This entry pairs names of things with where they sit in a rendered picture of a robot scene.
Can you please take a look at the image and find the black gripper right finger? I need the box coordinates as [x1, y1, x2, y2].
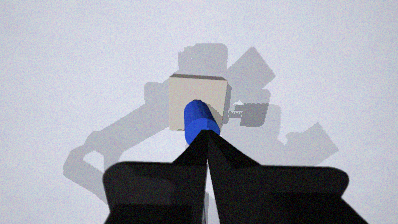
[207, 130, 349, 224]

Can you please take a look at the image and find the blue cylinder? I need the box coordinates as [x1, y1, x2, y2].
[184, 100, 220, 145]

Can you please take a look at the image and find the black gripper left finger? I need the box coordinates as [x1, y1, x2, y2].
[102, 129, 209, 224]

